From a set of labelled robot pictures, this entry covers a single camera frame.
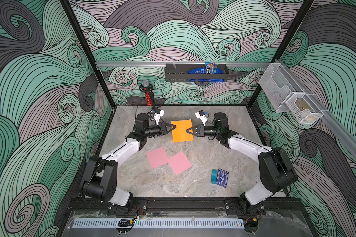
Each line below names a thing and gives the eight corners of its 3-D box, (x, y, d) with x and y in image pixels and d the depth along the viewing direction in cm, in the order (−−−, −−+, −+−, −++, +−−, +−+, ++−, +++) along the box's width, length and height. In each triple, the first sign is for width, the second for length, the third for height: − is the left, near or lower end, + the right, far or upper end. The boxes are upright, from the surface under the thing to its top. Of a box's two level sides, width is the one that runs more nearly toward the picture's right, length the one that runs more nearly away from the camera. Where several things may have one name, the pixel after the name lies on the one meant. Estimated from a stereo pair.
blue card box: (215, 184, 83) (216, 182, 81) (218, 169, 88) (219, 168, 86) (226, 188, 81) (227, 186, 79) (227, 173, 87) (229, 171, 85)
